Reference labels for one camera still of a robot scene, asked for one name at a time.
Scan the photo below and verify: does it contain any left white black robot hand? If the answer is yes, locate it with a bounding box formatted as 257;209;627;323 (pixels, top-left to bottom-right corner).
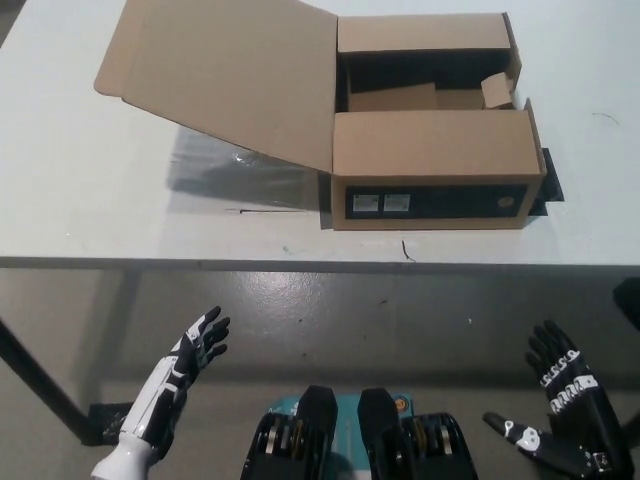
119;306;231;451

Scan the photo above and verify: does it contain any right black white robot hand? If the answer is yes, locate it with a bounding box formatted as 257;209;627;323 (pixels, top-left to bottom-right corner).
482;319;634;476

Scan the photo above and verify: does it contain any brown cardboard storage box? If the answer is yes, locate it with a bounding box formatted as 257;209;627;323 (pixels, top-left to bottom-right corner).
93;0;549;232

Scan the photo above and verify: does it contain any black teal robot torso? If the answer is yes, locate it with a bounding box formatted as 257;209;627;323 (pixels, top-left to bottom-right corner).
242;383;476;480

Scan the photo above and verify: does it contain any black table leg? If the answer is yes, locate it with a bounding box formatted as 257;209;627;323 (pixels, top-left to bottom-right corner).
0;317;101;444

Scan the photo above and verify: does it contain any transparent plastic sheet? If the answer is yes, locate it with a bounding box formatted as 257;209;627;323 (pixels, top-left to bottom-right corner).
167;124;331;216

